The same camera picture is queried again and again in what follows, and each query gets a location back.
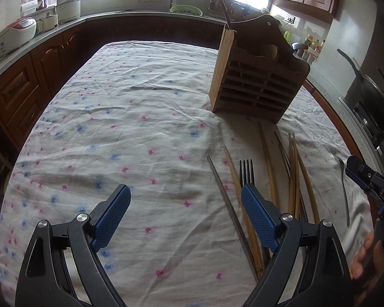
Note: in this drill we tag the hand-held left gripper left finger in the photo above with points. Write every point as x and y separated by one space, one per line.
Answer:
110 217

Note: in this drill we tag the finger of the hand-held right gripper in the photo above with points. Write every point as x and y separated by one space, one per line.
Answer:
356 169

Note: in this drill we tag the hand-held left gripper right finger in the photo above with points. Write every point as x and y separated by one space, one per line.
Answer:
259 220

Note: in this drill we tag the metal spoon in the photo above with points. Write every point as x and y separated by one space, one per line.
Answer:
345 192

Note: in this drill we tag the metal chopstick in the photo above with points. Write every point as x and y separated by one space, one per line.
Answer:
225 198

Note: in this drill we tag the wooden utensil holder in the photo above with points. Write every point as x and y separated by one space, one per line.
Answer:
243 89

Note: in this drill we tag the person's right hand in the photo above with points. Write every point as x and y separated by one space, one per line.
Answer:
362 255

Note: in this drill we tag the gas stove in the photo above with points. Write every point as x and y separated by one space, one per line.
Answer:
374 131

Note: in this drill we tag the black wok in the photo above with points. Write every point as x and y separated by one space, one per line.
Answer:
376 102

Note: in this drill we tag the floral tablecloth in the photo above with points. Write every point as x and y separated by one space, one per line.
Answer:
131 118

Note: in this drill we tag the group of seasoning bottles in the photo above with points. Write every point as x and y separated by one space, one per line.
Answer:
313 49

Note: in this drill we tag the wooden spoon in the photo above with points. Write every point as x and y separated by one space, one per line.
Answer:
269 51

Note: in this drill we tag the green white pitcher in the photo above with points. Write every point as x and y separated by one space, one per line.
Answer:
286 35

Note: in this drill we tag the wooden lower cabinets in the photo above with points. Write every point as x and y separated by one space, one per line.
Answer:
22 86

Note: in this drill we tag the speckled kitchen countertop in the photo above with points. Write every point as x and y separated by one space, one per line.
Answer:
25 49

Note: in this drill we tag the red white rice cooker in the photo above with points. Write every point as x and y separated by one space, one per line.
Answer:
17 33

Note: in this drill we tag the small white cooker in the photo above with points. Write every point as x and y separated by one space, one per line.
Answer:
47 20

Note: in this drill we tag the dark stick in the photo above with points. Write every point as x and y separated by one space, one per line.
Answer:
223 4

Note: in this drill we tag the large white rice cooker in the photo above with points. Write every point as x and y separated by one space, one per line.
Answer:
68 8

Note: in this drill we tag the green colander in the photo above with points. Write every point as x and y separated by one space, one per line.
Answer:
186 9

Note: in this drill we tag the white paper roll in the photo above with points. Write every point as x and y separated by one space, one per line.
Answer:
28 6

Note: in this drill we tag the wall outlet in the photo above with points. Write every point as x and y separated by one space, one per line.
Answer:
289 19

